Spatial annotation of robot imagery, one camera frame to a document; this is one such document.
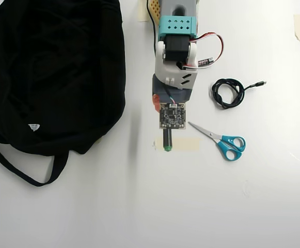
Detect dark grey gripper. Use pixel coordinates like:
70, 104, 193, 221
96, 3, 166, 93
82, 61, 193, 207
151, 74, 193, 113

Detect green marker with black barrel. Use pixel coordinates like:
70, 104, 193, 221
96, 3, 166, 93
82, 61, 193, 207
162, 128, 173, 152

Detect black fabric bag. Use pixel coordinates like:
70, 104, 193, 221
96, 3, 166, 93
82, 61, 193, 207
0, 0, 127, 187

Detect long beige masking tape strip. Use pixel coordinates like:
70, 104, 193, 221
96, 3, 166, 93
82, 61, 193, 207
153, 137, 201, 152

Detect black AAA battery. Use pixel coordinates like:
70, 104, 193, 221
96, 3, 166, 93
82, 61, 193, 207
197, 57, 214, 68

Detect yellow perforated base piece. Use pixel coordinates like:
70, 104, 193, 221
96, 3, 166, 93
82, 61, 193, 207
148, 0, 162, 19

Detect black camera circuit board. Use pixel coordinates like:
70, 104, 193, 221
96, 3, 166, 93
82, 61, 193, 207
159, 102, 187, 129

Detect coiled black USB cable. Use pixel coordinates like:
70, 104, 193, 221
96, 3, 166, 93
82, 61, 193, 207
211, 78, 267, 110

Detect thin black camera cable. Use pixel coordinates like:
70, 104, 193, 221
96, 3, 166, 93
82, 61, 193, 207
146, 0, 161, 54

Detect blue-handled scissors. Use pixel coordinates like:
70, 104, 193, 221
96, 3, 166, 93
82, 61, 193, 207
187, 121, 246, 162

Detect red white black servo cable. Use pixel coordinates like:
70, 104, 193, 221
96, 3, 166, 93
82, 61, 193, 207
180, 32, 224, 70

